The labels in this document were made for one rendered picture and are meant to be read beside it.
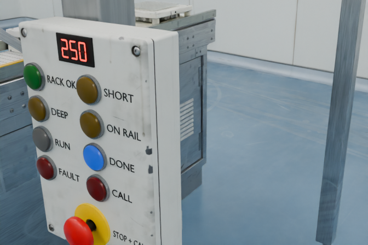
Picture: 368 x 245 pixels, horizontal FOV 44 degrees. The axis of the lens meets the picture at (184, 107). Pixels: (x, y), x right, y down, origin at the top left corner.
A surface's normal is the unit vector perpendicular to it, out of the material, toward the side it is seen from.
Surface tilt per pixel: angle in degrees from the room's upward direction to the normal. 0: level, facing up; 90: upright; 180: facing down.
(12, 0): 90
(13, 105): 90
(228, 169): 0
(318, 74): 90
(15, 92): 90
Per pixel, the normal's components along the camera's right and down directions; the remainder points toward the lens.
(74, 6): -0.57, 0.30
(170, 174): 0.87, 0.17
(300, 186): -0.01, -0.93
